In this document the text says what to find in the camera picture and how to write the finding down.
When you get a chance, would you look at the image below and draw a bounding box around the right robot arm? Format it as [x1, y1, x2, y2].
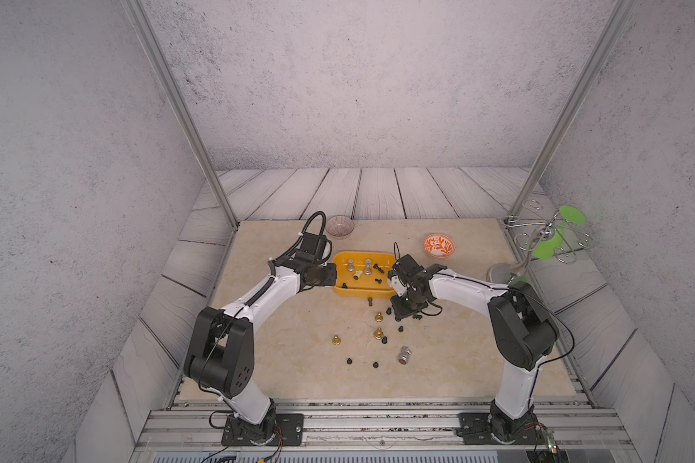
[387, 255, 560, 453]

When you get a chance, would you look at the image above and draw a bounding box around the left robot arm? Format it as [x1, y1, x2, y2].
[183, 211, 337, 446]

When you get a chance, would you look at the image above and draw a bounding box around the yellow plastic storage box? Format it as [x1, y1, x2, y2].
[332, 251, 396, 299]

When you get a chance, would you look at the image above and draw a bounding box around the silver rook chess piece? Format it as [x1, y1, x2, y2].
[398, 346, 412, 365]

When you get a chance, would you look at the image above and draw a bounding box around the striped glass bowl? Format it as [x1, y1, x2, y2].
[325, 215, 355, 239]

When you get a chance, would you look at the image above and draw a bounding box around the orange patterned bowl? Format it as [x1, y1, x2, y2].
[423, 233, 456, 260]

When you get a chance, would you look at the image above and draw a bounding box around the metal cup tree stand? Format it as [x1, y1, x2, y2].
[486, 197, 594, 284]

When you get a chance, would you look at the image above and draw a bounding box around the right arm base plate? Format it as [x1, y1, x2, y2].
[455, 413, 546, 446]

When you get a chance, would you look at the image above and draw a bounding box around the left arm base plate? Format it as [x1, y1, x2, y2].
[221, 413, 304, 447]

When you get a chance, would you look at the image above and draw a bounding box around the left aluminium frame post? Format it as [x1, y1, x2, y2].
[121, 0, 239, 231]

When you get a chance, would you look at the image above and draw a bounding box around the aluminium frame post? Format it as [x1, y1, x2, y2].
[505, 0, 636, 224]
[121, 0, 239, 231]

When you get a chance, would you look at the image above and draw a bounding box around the right aluminium frame post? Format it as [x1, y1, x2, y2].
[505, 0, 636, 224]

